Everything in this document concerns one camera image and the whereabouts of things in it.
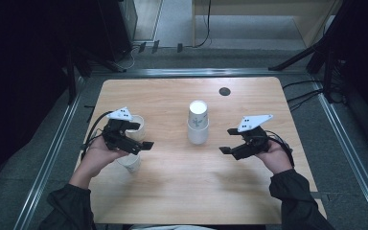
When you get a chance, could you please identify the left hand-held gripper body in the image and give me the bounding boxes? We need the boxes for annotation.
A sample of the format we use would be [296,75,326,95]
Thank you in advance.
[101,106,134,151]

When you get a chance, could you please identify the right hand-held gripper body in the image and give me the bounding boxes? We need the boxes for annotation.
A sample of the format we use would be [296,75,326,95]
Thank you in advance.
[237,113,274,155]

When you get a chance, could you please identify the single clear plastic cup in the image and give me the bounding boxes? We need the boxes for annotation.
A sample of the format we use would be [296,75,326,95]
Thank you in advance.
[126,114,148,143]

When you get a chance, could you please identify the single leaf print paper cup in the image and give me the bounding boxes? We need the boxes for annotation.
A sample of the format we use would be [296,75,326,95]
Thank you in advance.
[116,152,142,174]

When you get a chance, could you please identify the stack of white paper cups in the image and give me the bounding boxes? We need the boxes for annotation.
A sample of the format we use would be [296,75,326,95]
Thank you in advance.
[186,100,211,146]

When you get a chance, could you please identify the person's right hand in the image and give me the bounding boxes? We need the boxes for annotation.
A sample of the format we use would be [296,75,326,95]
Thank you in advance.
[255,140,294,175]

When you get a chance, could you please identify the person's left hand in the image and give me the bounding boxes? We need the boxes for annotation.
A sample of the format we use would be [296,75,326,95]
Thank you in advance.
[78,136,130,178]

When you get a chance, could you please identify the black tape strip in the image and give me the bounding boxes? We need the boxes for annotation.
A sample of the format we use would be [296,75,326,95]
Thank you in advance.
[82,103,97,125]

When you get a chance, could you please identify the black metal stand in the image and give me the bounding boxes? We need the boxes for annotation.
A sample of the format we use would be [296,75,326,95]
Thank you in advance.
[64,47,127,105]

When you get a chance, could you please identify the person's light shirt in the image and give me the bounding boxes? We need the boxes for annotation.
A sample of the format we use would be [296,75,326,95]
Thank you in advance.
[128,224,216,230]

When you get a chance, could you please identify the black tower cabinet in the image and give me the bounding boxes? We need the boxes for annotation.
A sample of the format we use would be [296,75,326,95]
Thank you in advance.
[96,0,139,62]

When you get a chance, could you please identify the black tripod stand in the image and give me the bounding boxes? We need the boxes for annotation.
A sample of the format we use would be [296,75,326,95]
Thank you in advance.
[267,0,357,104]

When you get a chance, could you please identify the light wooden cabinet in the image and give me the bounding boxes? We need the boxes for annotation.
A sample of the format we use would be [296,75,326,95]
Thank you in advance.
[191,0,343,49]

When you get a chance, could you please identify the left hand-held gripper cable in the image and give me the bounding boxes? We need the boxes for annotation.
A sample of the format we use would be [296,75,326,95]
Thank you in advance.
[80,109,115,161]

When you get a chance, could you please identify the hand-held gripper cable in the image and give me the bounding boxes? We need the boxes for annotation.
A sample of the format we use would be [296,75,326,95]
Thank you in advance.
[264,128,297,169]
[80,109,115,161]

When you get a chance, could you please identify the right hand-held gripper cable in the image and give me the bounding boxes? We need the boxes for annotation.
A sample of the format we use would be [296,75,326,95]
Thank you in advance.
[264,128,297,169]

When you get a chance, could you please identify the black floor cables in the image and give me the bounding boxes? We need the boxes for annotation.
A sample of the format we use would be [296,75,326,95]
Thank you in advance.
[282,80,326,113]

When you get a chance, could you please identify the white floor cable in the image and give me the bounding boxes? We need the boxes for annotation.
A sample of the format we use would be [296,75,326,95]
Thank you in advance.
[114,44,143,71]

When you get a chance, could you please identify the metal floor rail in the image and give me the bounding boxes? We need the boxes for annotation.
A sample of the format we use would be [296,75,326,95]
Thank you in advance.
[311,78,368,230]
[13,76,88,230]
[90,67,309,78]

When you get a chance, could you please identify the black hanging cable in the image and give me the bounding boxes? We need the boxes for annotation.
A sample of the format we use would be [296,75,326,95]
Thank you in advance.
[194,0,213,49]

